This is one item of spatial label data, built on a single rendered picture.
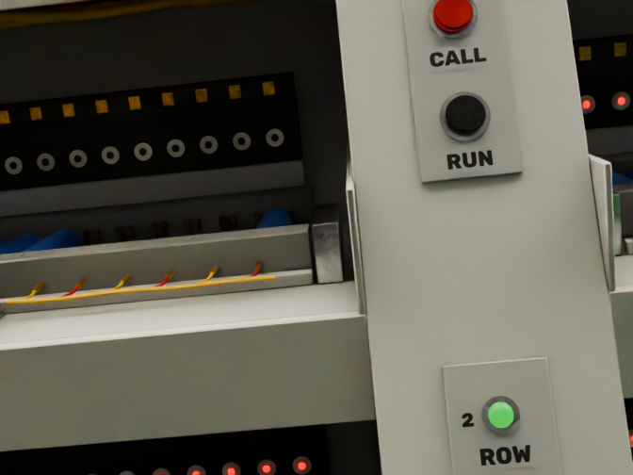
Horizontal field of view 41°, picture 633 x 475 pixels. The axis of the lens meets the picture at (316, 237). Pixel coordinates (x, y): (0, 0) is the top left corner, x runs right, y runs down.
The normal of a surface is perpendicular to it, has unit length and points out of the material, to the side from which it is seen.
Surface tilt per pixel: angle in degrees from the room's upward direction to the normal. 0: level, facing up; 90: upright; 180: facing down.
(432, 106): 90
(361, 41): 90
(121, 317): 21
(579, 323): 90
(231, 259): 111
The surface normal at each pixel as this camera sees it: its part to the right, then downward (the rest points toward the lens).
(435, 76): -0.07, -0.15
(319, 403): -0.04, 0.22
